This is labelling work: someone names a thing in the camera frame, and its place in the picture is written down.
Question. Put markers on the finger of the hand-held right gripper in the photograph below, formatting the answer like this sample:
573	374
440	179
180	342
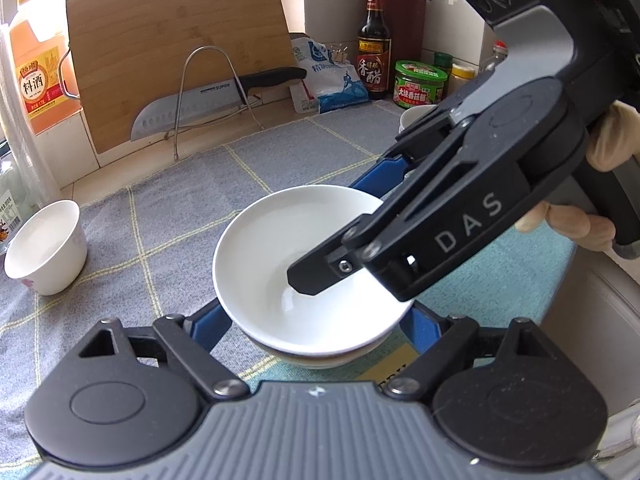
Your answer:
372	180
320	270

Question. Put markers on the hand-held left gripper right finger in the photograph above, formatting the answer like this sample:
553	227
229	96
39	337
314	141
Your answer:
425	326

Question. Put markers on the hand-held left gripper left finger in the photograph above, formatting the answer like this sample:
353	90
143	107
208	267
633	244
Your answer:
210	322

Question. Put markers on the person's right hand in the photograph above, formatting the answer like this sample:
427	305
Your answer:
565	227

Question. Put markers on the red cap glass bottle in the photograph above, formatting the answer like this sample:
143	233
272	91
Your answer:
492	60

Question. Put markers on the yellow lid spice jar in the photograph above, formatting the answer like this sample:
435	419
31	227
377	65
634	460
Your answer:
460	80

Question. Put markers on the green lid sauce jar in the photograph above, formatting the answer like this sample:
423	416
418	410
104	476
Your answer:
420	90

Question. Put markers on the white blue salt bag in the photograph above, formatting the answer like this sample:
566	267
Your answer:
330	85

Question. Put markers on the green cap jar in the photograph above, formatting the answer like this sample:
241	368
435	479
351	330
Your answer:
442	60

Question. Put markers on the dark vinegar bottle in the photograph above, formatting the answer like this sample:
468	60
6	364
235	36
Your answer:
374	70

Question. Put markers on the checked table cloth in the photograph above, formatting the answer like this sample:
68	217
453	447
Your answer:
165	220

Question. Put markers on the metal binder clip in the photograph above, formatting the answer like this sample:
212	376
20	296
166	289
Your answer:
340	52

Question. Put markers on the dark red knife block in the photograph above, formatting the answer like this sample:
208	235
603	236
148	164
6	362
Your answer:
407	30

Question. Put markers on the kitchen sink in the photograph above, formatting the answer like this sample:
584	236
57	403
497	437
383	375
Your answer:
600	320

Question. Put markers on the person's white jacket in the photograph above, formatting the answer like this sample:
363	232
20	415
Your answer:
625	435

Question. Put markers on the clear plastic bottle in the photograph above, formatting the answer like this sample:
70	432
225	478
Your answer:
20	160

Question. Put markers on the bamboo cutting board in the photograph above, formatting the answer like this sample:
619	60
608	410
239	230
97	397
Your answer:
175	10

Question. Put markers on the orange cooking wine bottle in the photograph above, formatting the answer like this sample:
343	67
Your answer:
40	80

